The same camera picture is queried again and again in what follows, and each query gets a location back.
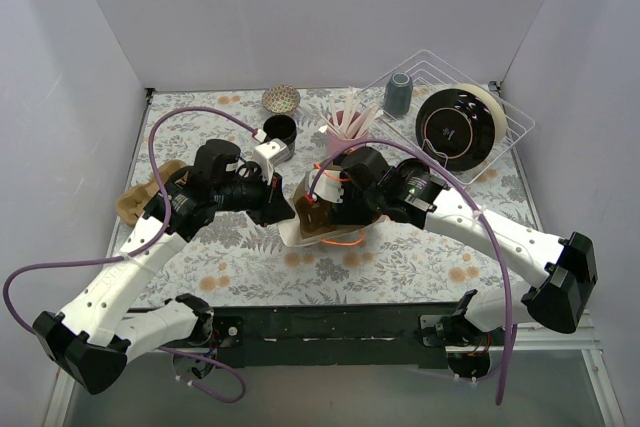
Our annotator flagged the brown paper gift bag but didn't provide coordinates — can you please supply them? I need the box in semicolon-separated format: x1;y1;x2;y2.
278;164;384;247

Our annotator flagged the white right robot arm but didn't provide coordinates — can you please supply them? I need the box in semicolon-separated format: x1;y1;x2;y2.
338;147;597;345

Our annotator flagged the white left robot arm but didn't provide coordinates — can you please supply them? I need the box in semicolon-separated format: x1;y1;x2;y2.
33;139;294;394

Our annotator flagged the black round plate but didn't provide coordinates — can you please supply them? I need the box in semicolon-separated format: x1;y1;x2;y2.
415;86;494;172

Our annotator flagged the floral patterned table mat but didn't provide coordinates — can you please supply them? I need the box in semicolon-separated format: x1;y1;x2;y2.
130;90;503;308

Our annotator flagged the stack of black cups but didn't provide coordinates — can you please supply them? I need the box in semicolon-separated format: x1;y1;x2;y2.
263;114;297;155

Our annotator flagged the pink cylindrical holder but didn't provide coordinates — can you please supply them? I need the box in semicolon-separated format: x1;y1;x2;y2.
326;110;369;155

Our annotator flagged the wrapped straw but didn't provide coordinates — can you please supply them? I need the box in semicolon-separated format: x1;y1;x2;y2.
340;87;359;138
319;123;340;136
329;96;342;135
353;106;381;139

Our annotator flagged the cardboard cup carrier tray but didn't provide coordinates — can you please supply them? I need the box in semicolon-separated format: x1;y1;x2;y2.
115;159;187;227

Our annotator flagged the teal ceramic cup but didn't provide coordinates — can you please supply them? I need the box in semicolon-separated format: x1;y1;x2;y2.
383;72;413;117

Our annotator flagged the small patterned bowl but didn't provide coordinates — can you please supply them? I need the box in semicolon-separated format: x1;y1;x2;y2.
262;85;301;114

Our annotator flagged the cream round plate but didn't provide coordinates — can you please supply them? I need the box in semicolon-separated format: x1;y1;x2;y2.
454;83;507;144

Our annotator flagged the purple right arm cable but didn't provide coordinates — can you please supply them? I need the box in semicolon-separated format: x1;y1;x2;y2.
307;139;517;406

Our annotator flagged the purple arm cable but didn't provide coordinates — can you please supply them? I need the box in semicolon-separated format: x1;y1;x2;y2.
2;106;266;404
307;139;517;406

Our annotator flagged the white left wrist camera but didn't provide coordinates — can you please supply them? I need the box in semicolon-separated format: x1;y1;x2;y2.
252;129;293;184

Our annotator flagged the white wire dish rack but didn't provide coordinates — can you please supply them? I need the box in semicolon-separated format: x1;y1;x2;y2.
362;50;535;186

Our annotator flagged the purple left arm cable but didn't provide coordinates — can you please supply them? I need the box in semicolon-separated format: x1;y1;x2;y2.
2;106;266;404

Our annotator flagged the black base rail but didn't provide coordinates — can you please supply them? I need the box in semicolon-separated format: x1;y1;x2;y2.
124;299;511;371

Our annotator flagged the aluminium frame rail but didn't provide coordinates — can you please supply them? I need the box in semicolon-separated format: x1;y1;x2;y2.
45;327;624;426

